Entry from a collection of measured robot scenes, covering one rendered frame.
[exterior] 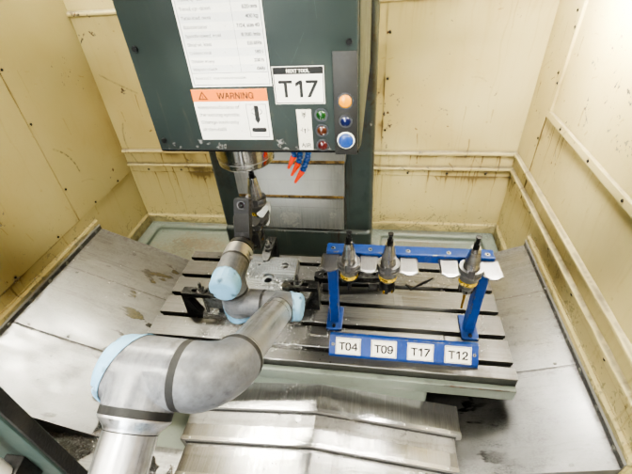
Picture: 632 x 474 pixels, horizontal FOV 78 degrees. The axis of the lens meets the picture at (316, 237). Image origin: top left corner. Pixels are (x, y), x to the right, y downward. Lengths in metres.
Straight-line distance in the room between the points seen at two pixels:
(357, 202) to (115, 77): 1.31
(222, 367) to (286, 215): 1.16
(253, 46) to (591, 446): 1.29
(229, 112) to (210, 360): 0.48
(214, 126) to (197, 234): 1.60
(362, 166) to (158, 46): 0.98
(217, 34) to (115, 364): 0.59
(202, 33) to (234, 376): 0.60
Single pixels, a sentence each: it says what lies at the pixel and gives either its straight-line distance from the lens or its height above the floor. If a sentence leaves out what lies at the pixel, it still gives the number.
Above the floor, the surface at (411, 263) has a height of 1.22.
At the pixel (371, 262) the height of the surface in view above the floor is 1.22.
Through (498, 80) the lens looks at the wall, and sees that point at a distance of 1.91.
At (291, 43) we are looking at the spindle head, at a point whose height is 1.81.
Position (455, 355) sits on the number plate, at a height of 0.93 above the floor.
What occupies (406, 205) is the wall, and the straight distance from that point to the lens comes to 2.14.
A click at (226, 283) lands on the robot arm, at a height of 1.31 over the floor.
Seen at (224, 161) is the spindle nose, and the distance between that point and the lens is 1.06.
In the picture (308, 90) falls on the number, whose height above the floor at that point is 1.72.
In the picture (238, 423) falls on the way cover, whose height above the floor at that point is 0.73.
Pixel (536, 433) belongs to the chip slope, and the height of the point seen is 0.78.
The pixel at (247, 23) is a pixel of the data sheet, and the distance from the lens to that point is 0.79.
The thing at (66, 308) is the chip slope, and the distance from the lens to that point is 1.93.
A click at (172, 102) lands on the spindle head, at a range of 0.89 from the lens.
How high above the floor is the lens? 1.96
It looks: 38 degrees down
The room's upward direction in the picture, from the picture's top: 4 degrees counter-clockwise
